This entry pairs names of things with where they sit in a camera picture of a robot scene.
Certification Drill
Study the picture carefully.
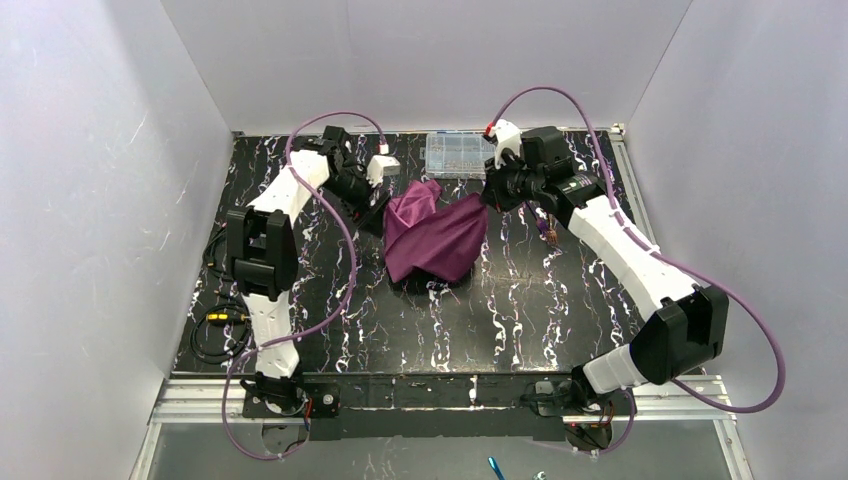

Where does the black coiled cable yellow plug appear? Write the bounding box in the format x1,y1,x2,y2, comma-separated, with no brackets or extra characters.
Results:
188,224,252,365

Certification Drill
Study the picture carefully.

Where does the purple handled utensil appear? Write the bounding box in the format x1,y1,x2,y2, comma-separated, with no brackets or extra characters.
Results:
524,202,550,241

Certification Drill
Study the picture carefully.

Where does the aluminium frame rail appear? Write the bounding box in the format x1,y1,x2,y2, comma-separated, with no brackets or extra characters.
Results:
129,124,757,480

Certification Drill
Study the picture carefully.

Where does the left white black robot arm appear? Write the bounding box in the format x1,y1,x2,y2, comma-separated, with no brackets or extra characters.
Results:
225,126,400,411

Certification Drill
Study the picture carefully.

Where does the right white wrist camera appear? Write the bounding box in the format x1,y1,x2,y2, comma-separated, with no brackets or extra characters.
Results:
486,119,522,169

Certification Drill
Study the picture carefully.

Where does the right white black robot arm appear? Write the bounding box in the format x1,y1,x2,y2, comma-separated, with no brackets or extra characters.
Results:
482,120,729,407

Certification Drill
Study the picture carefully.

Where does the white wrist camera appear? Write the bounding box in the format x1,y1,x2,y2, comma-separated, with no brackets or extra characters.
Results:
486,119,522,169
366,154,401,187

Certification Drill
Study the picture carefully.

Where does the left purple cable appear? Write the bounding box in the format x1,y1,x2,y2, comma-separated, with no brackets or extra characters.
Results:
220,110,389,462

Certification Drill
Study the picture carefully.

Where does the clear plastic compartment box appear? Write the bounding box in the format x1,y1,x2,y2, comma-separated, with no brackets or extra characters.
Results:
422,132,494,180

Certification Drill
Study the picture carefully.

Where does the purple cloth napkin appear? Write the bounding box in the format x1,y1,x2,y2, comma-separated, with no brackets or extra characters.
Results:
383,180,488,283

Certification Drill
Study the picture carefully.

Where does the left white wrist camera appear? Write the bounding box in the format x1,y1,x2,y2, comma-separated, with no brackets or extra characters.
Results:
366,154,401,187

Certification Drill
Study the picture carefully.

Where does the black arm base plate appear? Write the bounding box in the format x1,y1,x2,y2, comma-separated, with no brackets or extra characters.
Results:
239,373,636,446

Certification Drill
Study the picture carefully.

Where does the blue tool handle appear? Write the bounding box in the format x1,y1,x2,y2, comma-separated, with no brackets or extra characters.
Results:
488,457,505,480

